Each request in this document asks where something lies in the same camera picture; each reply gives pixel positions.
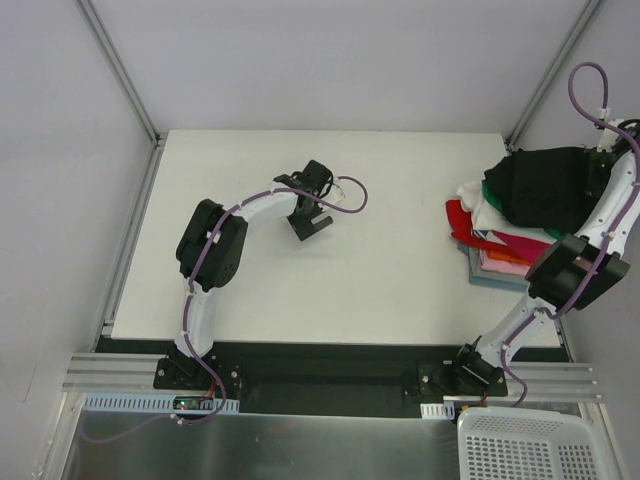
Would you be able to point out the white plastic basket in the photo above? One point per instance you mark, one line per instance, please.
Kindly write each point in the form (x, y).
(516, 443)

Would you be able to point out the right aluminium frame post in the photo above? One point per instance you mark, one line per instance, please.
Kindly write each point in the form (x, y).
(580, 25)

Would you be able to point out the orange t-shirt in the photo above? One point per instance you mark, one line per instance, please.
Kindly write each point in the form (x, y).
(500, 255)

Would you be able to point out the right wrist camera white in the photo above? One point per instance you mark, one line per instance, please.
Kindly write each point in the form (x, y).
(608, 138)

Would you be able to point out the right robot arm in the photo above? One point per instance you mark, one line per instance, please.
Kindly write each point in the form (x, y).
(571, 274)

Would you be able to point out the pink t-shirt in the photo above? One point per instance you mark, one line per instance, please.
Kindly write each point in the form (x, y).
(520, 268)

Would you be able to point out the red t-shirt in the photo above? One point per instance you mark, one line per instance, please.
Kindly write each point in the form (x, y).
(461, 229)

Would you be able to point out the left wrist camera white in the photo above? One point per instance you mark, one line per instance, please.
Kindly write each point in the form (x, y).
(336, 193)

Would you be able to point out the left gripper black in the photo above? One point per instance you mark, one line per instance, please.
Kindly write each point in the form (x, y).
(308, 223)

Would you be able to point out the left aluminium frame post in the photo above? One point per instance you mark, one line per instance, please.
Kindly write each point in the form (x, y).
(99, 32)

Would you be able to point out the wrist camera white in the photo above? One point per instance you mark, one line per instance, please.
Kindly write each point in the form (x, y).
(608, 138)
(336, 193)

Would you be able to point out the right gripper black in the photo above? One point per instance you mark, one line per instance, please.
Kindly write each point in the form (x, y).
(603, 163)

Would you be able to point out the black printed t-shirt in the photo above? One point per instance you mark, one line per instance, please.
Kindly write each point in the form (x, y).
(543, 189)

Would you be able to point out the magenta t-shirt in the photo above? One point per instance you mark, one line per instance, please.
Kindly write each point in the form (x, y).
(526, 248)

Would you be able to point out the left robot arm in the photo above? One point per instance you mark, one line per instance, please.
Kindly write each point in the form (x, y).
(210, 250)

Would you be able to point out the aluminium front rail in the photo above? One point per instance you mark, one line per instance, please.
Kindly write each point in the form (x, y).
(132, 373)

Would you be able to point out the grey t-shirt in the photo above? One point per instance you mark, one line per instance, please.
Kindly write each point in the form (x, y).
(500, 277)

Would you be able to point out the right slotted cable duct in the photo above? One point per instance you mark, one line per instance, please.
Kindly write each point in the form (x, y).
(438, 411)

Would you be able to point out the white t-shirt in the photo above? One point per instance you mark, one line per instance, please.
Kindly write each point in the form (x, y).
(483, 216)

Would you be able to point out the left slotted cable duct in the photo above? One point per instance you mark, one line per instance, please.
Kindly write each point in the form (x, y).
(158, 404)

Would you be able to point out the slotted cable duct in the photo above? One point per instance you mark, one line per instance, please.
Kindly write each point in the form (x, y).
(438, 411)
(158, 404)

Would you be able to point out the aluminium frame post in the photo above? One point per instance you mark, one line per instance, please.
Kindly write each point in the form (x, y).
(580, 25)
(99, 32)

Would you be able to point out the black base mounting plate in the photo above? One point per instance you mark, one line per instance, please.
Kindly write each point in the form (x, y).
(385, 381)

